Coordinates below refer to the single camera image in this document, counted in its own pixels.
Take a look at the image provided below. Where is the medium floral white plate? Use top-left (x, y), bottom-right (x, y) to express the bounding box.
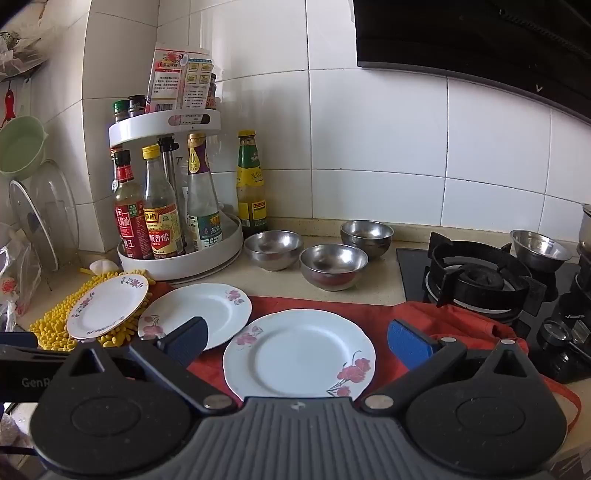
top-left (137, 283), bottom-right (252, 352)

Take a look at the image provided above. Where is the glass pot lid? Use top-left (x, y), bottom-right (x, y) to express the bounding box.
top-left (31, 159), bottom-right (80, 269)
top-left (9, 180), bottom-right (59, 273)

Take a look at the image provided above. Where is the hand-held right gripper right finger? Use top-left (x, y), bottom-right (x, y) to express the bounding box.
top-left (360, 318), bottom-right (541, 414)

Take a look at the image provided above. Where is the white garlic bulb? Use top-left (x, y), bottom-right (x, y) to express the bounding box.
top-left (89, 260), bottom-right (122, 278)

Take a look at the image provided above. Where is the small floral white plate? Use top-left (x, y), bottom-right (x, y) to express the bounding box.
top-left (66, 272), bottom-right (150, 341)

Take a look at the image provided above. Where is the yellow cap vinegar bottle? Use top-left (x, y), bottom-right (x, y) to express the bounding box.
top-left (141, 144), bottom-right (185, 259)

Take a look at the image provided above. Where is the black range hood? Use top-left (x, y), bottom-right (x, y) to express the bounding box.
top-left (353, 0), bottom-right (591, 118)

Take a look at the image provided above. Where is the red cloth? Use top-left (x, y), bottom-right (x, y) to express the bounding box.
top-left (148, 281), bottom-right (583, 435)

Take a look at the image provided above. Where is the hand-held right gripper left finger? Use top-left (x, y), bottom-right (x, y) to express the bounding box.
top-left (55, 316), bottom-right (238, 414)

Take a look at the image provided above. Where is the clear plastic bag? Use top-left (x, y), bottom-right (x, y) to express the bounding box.
top-left (0, 225), bottom-right (43, 320)

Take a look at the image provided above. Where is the green yellow label sauce bottle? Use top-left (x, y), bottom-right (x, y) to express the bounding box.
top-left (236, 130), bottom-right (269, 238)

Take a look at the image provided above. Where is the red label soy sauce bottle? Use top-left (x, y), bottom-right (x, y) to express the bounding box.
top-left (111, 148), bottom-right (153, 260)

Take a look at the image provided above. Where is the red white seasoning packet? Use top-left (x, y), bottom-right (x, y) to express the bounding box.
top-left (147, 42), bottom-right (190, 114)

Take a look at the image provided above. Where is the white two-tier condiment rack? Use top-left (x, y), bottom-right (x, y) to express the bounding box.
top-left (108, 108), bottom-right (244, 282)

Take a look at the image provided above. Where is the black gas stove burner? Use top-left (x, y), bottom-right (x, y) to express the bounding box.
top-left (396, 231), bottom-right (591, 385)

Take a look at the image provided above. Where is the steel pot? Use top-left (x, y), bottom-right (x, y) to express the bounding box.
top-left (579, 202), bottom-right (591, 256)

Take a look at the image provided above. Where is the black stove pan support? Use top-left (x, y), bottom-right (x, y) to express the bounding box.
top-left (425, 232), bottom-right (548, 320)

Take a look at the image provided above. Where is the white orange seasoning packet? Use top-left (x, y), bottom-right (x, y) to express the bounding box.
top-left (180, 48), bottom-right (216, 112)

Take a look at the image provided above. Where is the red fish wall hook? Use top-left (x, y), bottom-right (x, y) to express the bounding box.
top-left (0, 89), bottom-right (17, 128)

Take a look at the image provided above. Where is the large floral white plate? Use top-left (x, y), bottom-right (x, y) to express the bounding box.
top-left (223, 309), bottom-right (377, 402)

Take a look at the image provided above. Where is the clear purple label bottle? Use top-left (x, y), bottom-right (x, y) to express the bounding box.
top-left (186, 133), bottom-right (223, 252)

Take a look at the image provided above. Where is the black stove knob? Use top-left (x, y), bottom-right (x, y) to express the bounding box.
top-left (539, 320), bottom-right (573, 366)

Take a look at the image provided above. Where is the green plastic bowl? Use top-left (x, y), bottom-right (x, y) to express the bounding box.
top-left (0, 115), bottom-right (47, 182)

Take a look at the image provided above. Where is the stainless steel bowl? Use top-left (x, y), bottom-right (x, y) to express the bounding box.
top-left (510, 229), bottom-right (573, 274)
top-left (341, 220), bottom-right (394, 259)
top-left (299, 244), bottom-right (369, 291)
top-left (244, 231), bottom-right (304, 272)

